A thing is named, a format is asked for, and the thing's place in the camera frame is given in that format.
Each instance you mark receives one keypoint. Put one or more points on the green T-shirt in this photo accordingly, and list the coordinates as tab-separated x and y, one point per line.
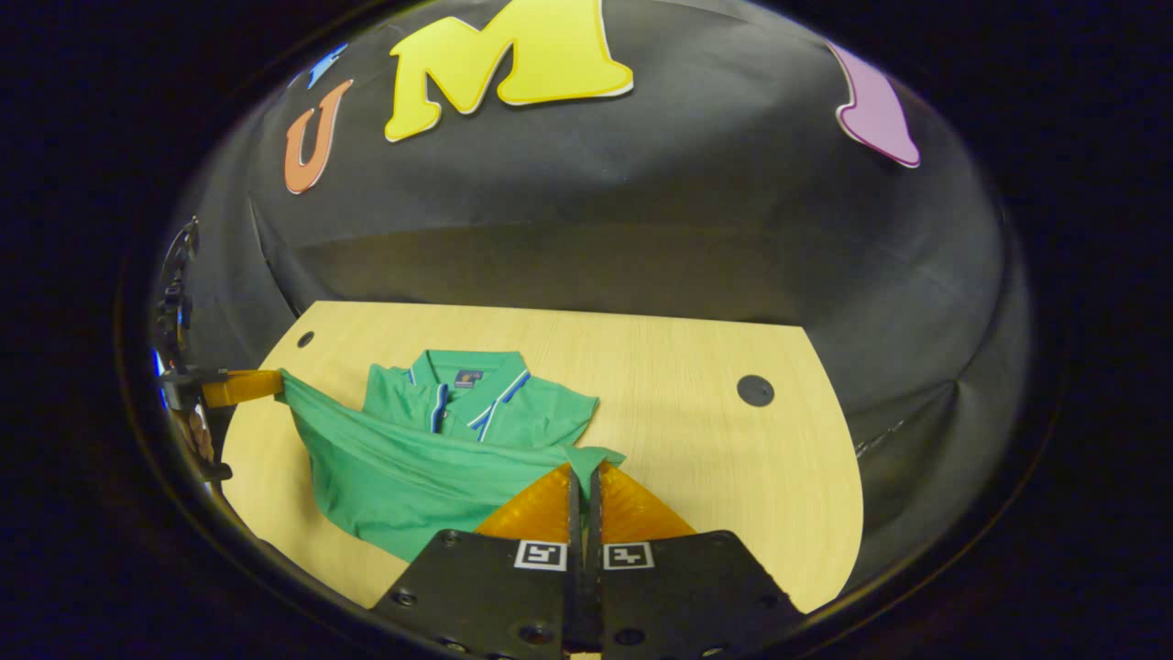
412	477

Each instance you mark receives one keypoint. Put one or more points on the black backdrop cloth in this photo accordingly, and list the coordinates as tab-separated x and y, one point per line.
641	202

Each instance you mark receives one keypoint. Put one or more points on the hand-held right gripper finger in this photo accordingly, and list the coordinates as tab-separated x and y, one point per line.
595	522
574	522

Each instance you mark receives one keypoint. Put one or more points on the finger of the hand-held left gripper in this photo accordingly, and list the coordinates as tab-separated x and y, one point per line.
243	386

